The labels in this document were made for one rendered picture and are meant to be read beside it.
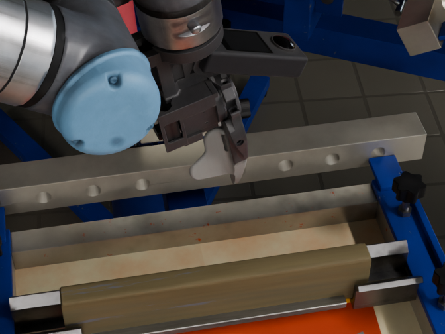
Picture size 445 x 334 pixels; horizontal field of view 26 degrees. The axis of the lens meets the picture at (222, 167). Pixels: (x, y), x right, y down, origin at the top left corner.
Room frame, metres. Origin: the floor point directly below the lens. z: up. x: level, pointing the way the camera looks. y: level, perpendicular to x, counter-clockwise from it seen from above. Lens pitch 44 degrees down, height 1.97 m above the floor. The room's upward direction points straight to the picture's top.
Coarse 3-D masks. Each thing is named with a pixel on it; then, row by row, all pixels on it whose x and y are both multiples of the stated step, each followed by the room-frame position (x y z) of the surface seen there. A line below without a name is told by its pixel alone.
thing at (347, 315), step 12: (324, 312) 0.76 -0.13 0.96; (336, 312) 0.76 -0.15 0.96; (348, 312) 0.76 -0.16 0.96; (360, 312) 0.76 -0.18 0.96; (372, 312) 0.76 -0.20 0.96; (240, 324) 0.74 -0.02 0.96; (252, 324) 0.74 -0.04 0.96; (264, 324) 0.74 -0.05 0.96; (276, 324) 0.74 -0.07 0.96; (288, 324) 0.74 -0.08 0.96; (300, 324) 0.74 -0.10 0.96; (312, 324) 0.74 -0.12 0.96; (324, 324) 0.74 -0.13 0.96; (336, 324) 0.74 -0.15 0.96; (348, 324) 0.74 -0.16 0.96; (360, 324) 0.74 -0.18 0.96; (372, 324) 0.74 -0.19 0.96
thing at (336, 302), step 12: (312, 300) 0.75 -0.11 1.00; (324, 300) 0.75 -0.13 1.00; (336, 300) 0.75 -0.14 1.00; (240, 312) 0.73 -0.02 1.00; (252, 312) 0.73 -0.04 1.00; (264, 312) 0.73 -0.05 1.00; (276, 312) 0.73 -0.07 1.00; (288, 312) 0.73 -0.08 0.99; (300, 312) 0.74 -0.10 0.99; (312, 312) 0.74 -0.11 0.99; (156, 324) 0.72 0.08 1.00; (168, 324) 0.72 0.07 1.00; (180, 324) 0.72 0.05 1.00; (192, 324) 0.72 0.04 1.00; (204, 324) 0.72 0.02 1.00; (216, 324) 0.72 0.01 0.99; (228, 324) 0.72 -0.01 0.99
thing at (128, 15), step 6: (132, 0) 1.25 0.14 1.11; (390, 0) 1.34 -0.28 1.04; (396, 0) 1.34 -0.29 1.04; (120, 6) 1.22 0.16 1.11; (126, 6) 1.23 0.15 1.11; (132, 6) 1.24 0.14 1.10; (120, 12) 1.22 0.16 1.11; (126, 12) 1.22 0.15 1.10; (132, 12) 1.23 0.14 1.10; (126, 18) 1.21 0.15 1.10; (132, 18) 1.22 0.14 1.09; (126, 24) 1.20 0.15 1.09; (132, 24) 1.21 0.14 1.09; (132, 30) 1.20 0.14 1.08; (138, 144) 1.07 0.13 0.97
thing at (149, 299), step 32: (288, 256) 0.77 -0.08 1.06; (320, 256) 0.77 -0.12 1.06; (352, 256) 0.77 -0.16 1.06; (64, 288) 0.72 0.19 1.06; (96, 288) 0.72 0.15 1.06; (128, 288) 0.72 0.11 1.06; (160, 288) 0.72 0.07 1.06; (192, 288) 0.73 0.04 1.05; (224, 288) 0.73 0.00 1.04; (256, 288) 0.74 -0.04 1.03; (288, 288) 0.75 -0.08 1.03; (320, 288) 0.75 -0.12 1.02; (352, 288) 0.76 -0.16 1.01; (64, 320) 0.70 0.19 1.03; (96, 320) 0.70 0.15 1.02; (128, 320) 0.71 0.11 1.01; (160, 320) 0.72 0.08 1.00
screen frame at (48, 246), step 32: (320, 192) 0.95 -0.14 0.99; (352, 192) 0.95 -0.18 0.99; (96, 224) 0.89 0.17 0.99; (128, 224) 0.89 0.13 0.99; (160, 224) 0.89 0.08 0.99; (192, 224) 0.89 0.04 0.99; (224, 224) 0.89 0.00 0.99; (256, 224) 0.90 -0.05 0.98; (288, 224) 0.90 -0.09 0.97; (320, 224) 0.91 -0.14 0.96; (384, 224) 0.90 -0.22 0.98; (32, 256) 0.84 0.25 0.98; (64, 256) 0.85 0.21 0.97; (96, 256) 0.86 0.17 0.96
